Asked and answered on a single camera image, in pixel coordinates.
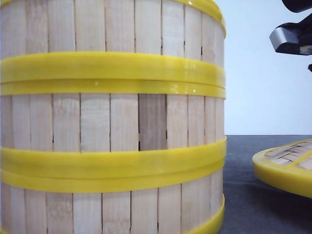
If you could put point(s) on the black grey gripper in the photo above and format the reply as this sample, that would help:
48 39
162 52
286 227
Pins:
294 38

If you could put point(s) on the yellow rimmed steamer lid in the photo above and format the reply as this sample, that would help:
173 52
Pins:
288 167

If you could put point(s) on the front bamboo steamer basket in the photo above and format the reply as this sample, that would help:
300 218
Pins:
194 207

